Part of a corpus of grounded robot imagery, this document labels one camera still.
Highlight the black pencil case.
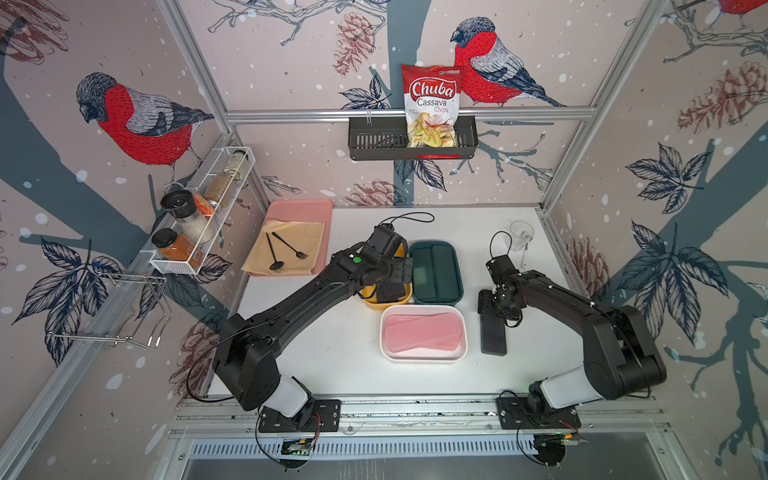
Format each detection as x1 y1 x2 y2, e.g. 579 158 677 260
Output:
376 282 407 303
480 312 507 357

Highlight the green pencil case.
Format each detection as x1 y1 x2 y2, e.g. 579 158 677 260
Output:
411 248 435 303
432 244 460 303

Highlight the pink pencil case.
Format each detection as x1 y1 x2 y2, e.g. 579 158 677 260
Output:
384 313 463 331
383 325 463 353

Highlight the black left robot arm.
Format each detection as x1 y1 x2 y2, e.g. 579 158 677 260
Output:
212 221 411 417

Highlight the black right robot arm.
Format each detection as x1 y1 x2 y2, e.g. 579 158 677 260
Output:
478 255 667 417

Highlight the yellow storage box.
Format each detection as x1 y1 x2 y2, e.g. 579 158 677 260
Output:
358 241 414 311

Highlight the dark teal storage box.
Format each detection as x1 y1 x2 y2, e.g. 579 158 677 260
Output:
409 240 464 306

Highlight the white storage box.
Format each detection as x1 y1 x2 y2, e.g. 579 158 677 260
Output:
379 304 468 363

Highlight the clear measuring cup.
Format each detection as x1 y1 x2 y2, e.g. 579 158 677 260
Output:
509 220 534 270

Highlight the black spoon right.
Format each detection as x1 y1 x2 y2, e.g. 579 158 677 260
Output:
272 232 308 259

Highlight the black spoon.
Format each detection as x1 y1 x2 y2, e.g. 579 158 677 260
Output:
265 233 284 271
272 232 308 259

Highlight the pink tray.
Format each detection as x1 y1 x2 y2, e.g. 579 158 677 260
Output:
262 199 334 275

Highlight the tan cloth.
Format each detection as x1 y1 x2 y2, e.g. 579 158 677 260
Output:
241 219 325 276

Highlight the black spoon left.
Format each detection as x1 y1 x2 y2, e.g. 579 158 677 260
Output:
265 233 284 271

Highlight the Chuba cassava chips bag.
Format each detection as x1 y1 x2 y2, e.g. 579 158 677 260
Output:
401 65 463 148

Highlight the tan spice jar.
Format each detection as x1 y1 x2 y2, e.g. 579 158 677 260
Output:
203 150 248 207

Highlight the black lid spice grinder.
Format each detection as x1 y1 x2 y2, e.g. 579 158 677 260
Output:
161 189 215 245

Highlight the orange spice jar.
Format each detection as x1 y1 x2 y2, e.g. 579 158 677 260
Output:
151 228 203 268

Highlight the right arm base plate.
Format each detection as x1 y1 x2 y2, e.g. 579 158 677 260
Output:
495 395 582 430

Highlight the black wire basket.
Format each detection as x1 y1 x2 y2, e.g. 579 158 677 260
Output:
348 117 479 161

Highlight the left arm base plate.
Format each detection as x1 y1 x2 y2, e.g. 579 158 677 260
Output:
257 399 341 433

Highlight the white wire spice rack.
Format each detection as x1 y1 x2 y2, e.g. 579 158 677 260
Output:
150 146 254 276

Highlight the metal wire hook rack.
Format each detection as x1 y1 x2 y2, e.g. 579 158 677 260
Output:
45 273 174 350

